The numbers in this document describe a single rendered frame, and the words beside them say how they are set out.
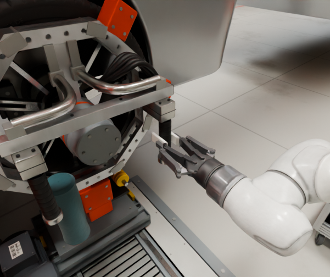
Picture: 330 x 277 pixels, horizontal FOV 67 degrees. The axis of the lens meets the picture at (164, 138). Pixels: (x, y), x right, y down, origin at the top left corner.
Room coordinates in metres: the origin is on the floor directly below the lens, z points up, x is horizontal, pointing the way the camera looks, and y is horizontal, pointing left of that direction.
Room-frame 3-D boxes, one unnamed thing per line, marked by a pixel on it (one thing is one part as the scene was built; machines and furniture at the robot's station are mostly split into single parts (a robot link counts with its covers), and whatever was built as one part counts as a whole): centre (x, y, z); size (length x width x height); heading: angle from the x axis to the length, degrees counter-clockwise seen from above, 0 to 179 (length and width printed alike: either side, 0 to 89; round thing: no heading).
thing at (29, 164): (0.39, 0.29, 0.93); 0.09 x 0.05 x 0.05; 38
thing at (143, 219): (0.79, 0.38, 0.13); 0.50 x 0.36 x 0.10; 128
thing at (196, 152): (0.52, -0.07, 0.83); 0.11 x 0.01 x 0.04; 27
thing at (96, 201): (0.69, 0.30, 0.48); 0.16 x 0.12 x 0.17; 38
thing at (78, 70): (0.62, 0.12, 1.03); 0.19 x 0.18 x 0.11; 38
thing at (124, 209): (0.79, 0.38, 0.32); 0.40 x 0.30 x 0.28; 128
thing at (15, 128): (0.50, 0.28, 1.03); 0.19 x 0.18 x 0.11; 38
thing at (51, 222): (0.37, 0.27, 0.83); 0.04 x 0.04 x 0.16
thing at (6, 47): (0.66, 0.28, 0.85); 0.54 x 0.07 x 0.54; 128
